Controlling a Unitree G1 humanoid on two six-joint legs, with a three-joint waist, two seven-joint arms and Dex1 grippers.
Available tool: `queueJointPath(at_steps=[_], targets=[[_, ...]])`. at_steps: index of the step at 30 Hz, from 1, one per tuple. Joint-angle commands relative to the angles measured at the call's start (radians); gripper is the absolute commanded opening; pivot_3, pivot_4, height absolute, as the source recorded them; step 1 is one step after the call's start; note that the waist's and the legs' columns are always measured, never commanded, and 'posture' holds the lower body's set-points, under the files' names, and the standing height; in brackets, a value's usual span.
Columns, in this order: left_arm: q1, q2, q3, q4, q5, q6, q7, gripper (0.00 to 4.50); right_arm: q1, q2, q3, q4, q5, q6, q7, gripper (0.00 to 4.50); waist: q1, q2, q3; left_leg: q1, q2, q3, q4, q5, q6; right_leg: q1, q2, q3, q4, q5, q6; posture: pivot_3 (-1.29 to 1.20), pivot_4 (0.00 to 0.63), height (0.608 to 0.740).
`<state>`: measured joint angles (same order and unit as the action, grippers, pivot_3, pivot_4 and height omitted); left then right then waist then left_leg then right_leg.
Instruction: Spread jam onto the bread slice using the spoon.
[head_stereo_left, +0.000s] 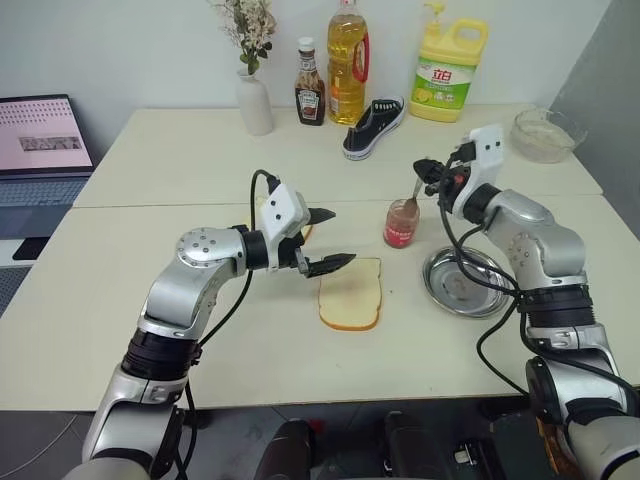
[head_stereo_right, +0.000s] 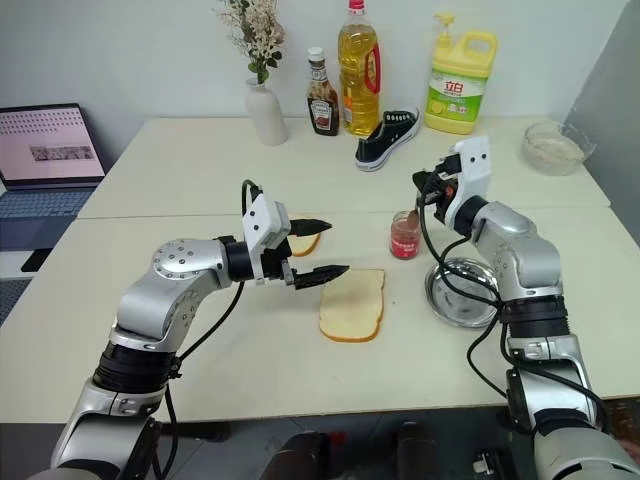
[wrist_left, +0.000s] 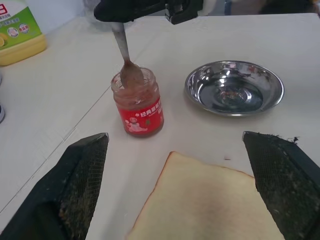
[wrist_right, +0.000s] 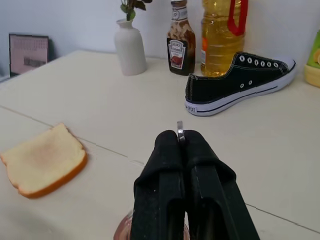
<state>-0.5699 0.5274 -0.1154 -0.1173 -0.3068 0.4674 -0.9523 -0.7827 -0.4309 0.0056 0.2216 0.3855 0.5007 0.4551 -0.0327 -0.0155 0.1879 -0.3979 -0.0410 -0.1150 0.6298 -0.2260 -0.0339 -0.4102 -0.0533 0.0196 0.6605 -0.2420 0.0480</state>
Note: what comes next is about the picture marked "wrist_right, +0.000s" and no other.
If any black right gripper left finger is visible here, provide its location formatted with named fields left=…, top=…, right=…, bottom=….
left=130, top=129, right=186, bottom=240

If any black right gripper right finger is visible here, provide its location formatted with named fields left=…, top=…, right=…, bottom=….
left=180, top=130, right=261, bottom=240

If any silver metal spoon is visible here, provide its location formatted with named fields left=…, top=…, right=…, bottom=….
left=176, top=121, right=187, bottom=145

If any white bread slice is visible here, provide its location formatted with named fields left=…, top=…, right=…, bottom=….
left=0, top=122, right=89, bottom=200

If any black canvas sneaker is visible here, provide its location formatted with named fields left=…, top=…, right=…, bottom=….
left=184, top=51, right=298, bottom=117

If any white ceramic vase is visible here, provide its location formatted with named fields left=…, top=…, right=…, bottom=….
left=114, top=18, right=148, bottom=77

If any Heinz sauce bottle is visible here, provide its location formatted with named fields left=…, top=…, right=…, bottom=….
left=166, top=0, right=197, bottom=76

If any yellow cooking oil bottle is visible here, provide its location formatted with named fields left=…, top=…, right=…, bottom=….
left=200, top=0, right=250, bottom=77

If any yellow green lemon bottle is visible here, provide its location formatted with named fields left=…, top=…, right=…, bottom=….
left=303, top=29, right=320, bottom=88

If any dark artificial flower sprig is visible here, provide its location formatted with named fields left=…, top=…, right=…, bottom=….
left=120, top=0, right=147, bottom=22

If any black framed desk calendar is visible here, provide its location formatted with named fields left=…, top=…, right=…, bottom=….
left=8, top=32, right=50, bottom=78

